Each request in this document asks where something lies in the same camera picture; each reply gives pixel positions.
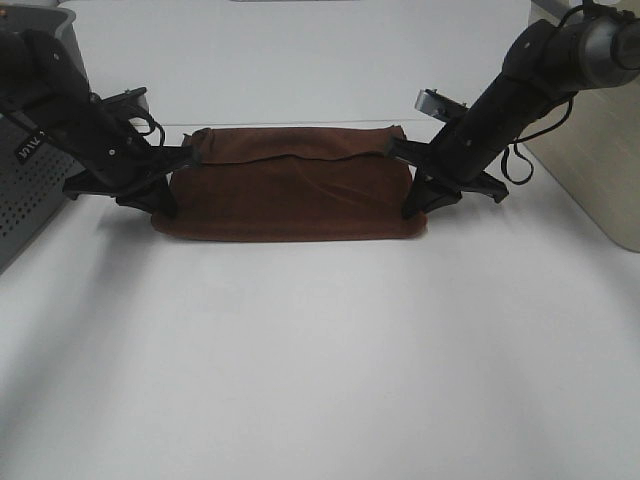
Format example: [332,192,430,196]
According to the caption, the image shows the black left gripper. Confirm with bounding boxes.
[63,91,201,218]

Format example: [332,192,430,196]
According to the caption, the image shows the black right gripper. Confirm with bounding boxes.
[385,107,508,219]

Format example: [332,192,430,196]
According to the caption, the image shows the brown towel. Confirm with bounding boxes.
[151,125,427,242]

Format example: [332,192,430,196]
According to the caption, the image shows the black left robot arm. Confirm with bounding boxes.
[1,30,200,217]

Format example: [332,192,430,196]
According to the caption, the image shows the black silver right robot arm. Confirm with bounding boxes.
[387,1,639,219]

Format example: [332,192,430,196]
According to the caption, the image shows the grey perforated laundry basket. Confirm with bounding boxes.
[1,1,86,270]

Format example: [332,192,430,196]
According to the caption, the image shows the beige box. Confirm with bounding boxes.
[519,47,640,252]

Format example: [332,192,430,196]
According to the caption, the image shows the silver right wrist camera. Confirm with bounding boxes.
[414,89,468,123]

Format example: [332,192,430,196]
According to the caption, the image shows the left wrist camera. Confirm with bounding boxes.
[102,87,157,136]

